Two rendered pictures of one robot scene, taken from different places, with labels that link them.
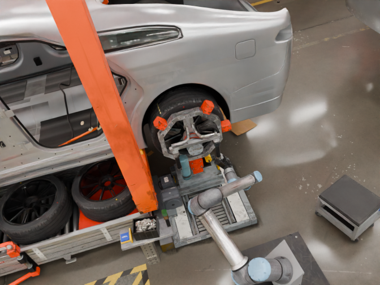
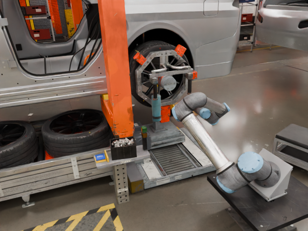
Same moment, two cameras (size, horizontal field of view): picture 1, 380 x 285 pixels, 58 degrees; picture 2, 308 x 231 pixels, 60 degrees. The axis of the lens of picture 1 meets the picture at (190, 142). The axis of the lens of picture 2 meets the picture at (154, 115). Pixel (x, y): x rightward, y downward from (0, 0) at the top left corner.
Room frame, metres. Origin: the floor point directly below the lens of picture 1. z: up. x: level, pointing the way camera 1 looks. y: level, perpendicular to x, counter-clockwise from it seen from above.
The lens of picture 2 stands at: (-0.28, 0.66, 1.64)
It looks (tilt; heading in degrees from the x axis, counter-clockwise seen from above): 25 degrees down; 347
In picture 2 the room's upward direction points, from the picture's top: 2 degrees counter-clockwise
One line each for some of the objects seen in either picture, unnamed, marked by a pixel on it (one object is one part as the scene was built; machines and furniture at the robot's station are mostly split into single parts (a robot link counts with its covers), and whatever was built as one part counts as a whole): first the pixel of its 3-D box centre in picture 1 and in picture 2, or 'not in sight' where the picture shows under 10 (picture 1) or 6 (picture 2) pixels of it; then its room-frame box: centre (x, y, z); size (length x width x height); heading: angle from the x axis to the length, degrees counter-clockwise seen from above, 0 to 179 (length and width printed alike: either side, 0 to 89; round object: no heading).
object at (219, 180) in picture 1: (196, 175); (158, 135); (2.32, 0.00, 0.13); 0.50 x 0.36 x 0.10; 96
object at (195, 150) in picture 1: (192, 141); (165, 81); (2.08, -0.02, 0.85); 0.21 x 0.14 x 0.14; 6
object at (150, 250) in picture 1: (149, 247); (120, 179); (1.55, 0.53, 0.21); 0.10 x 0.10 x 0.42; 6
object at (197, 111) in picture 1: (190, 135); (162, 79); (2.15, -0.02, 0.85); 0.54 x 0.07 x 0.54; 96
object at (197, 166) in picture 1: (195, 161); (162, 112); (2.19, -0.01, 0.48); 0.16 x 0.12 x 0.17; 6
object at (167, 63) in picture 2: (203, 126); (177, 62); (2.04, -0.13, 1.03); 0.19 x 0.18 x 0.11; 6
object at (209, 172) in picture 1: (194, 163); (158, 120); (2.32, 0.00, 0.32); 0.40 x 0.30 x 0.28; 96
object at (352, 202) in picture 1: (348, 208); (300, 150); (1.55, -1.25, 0.17); 0.43 x 0.36 x 0.34; 27
